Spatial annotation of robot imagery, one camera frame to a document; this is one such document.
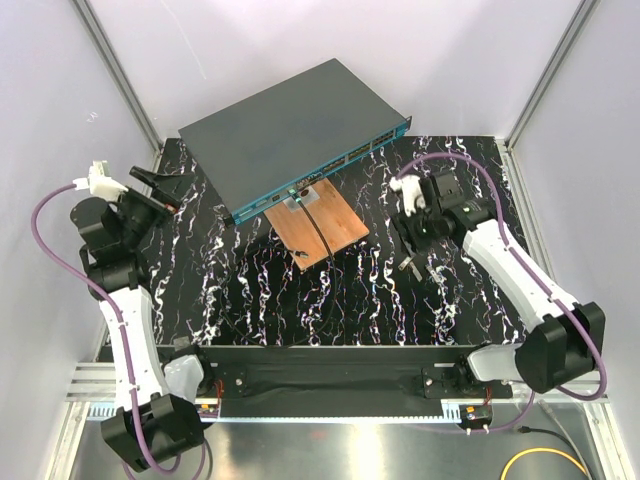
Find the wooden board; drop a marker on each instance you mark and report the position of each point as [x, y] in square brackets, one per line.
[337, 221]

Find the dark grey network switch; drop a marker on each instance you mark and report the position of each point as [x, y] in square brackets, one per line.
[261, 150]

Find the white slotted cable duct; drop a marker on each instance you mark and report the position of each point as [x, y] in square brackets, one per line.
[328, 414]

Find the silver SFP module plug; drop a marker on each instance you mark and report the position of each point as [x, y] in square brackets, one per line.
[435, 275]
[408, 265]

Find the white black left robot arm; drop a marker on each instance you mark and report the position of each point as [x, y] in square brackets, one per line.
[156, 419]

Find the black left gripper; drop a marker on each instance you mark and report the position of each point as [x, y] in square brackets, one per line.
[172, 187]

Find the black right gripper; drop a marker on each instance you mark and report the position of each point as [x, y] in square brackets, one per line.
[405, 227]

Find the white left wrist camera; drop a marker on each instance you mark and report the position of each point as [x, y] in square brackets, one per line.
[99, 183]

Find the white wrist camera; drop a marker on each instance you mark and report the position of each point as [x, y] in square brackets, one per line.
[409, 187]
[99, 183]

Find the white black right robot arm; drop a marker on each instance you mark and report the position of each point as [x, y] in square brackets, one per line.
[563, 336]

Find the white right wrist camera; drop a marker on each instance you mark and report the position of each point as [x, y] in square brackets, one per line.
[409, 187]

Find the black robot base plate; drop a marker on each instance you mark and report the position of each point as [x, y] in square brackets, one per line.
[386, 378]

